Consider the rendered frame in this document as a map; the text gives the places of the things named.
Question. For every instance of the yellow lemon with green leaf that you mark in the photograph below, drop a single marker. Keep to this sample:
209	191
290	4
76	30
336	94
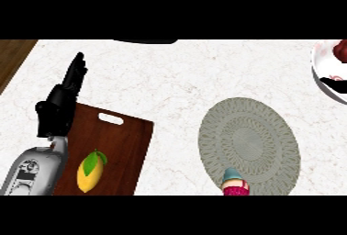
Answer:
91	173

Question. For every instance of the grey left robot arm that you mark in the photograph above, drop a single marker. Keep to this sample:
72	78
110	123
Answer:
32	171

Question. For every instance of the grey round woven placemat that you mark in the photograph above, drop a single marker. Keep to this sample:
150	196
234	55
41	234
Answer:
250	143

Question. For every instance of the cupcake with teal frosting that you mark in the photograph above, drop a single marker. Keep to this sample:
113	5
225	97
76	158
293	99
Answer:
236	185

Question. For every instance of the dark red bell pepper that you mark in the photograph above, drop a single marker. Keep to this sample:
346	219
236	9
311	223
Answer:
342	50

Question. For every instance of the white patterned bowl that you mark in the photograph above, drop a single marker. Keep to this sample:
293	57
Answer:
333	72

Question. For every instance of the brown wooden cutting board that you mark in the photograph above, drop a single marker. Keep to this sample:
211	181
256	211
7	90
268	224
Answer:
113	147

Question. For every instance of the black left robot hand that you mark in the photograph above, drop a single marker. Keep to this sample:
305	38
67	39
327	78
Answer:
58	104

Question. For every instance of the black appliance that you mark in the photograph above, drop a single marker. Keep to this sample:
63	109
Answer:
146	41

